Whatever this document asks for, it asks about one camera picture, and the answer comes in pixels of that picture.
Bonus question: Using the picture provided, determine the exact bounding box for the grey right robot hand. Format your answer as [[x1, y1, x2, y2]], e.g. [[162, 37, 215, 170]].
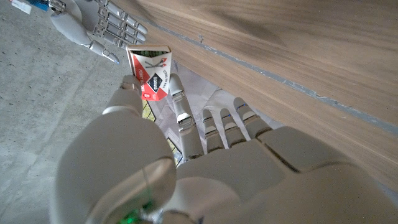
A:
[[49, 0, 149, 65]]

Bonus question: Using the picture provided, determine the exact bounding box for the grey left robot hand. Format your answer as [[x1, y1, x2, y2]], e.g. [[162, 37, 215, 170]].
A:
[[49, 73, 398, 224]]

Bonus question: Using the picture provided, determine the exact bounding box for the red white matchbox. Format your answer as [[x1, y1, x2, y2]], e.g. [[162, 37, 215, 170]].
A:
[[125, 44, 173, 101]]

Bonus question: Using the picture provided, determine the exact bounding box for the printed window backdrop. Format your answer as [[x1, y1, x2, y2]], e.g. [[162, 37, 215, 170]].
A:
[[141, 60, 282, 164]]

